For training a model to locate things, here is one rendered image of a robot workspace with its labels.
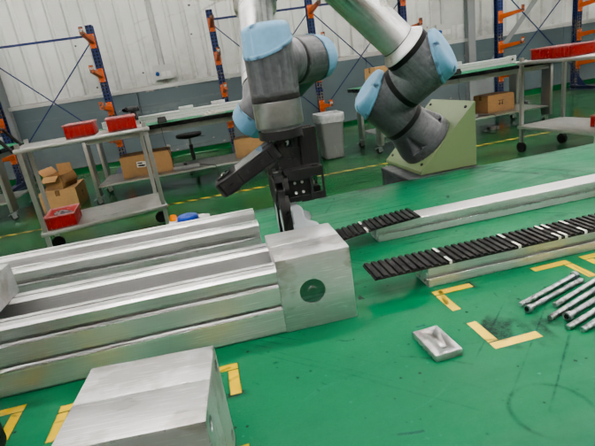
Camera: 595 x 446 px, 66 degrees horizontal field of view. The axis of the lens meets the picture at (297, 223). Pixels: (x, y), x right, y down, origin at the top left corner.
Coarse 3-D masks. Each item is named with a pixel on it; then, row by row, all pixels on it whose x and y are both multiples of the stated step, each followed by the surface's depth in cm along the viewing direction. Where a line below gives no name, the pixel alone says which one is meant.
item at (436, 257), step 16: (560, 224) 66; (576, 224) 65; (592, 224) 65; (480, 240) 65; (496, 240) 64; (512, 240) 64; (528, 240) 63; (544, 240) 62; (400, 256) 64; (416, 256) 63; (432, 256) 62; (448, 256) 62; (464, 256) 61; (480, 256) 61; (368, 272) 61; (384, 272) 60; (400, 272) 59
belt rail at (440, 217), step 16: (592, 176) 87; (512, 192) 85; (528, 192) 83; (544, 192) 83; (560, 192) 83; (576, 192) 85; (592, 192) 84; (432, 208) 83; (448, 208) 82; (464, 208) 80; (480, 208) 81; (496, 208) 82; (512, 208) 82; (528, 208) 83; (400, 224) 79; (416, 224) 80; (432, 224) 80; (448, 224) 81; (384, 240) 79
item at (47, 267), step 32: (192, 224) 77; (224, 224) 78; (256, 224) 71; (32, 256) 73; (64, 256) 74; (96, 256) 68; (128, 256) 69; (160, 256) 71; (192, 256) 71; (32, 288) 67
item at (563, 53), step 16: (544, 48) 413; (560, 48) 389; (576, 48) 384; (592, 48) 391; (528, 64) 423; (560, 112) 462; (528, 128) 441; (544, 128) 422; (560, 128) 408; (576, 128) 398; (592, 128) 388
